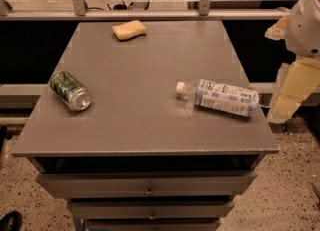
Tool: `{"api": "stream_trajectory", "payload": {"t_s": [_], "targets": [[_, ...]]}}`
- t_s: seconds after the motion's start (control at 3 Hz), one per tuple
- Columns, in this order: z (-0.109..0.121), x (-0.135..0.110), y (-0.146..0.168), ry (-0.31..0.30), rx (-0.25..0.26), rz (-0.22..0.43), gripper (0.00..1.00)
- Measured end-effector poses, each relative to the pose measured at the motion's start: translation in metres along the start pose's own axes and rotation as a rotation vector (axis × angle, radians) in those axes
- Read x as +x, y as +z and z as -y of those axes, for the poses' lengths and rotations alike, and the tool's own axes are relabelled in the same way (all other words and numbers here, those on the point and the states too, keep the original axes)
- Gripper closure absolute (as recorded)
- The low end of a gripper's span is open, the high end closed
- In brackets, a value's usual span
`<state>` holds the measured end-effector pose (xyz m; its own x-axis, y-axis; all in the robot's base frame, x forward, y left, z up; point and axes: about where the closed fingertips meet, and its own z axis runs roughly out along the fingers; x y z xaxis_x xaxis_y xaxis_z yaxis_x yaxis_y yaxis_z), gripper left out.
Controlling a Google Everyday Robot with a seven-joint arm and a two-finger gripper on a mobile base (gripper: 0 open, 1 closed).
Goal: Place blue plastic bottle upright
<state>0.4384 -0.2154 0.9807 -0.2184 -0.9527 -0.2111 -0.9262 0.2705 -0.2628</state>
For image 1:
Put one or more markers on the grey drawer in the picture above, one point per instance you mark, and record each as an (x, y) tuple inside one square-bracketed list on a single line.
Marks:
[(156, 225), (80, 186), (154, 209)]

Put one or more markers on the green soda can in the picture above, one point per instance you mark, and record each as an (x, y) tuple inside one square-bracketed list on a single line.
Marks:
[(71, 91)]

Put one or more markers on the grey drawer cabinet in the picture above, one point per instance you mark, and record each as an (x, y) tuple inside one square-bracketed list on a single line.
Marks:
[(136, 123)]

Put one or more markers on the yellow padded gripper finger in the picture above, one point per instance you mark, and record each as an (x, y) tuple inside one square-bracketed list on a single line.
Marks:
[(278, 30), (295, 82)]

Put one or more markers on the yellow sponge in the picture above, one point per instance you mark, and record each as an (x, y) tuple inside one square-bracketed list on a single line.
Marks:
[(129, 30)]

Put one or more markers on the clear blue-label plastic bottle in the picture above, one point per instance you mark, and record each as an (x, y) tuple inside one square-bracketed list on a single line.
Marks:
[(219, 96)]

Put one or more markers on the black shoe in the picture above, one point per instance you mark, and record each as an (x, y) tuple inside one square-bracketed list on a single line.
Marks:
[(11, 222)]

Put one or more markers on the top grey drawer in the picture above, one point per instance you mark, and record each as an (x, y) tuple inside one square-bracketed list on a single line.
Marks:
[(80, 186)]

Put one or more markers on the bottom grey drawer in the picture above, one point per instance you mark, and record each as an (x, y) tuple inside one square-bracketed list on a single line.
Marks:
[(156, 225)]

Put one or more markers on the middle grey drawer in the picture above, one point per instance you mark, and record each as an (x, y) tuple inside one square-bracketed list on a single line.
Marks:
[(154, 209)]

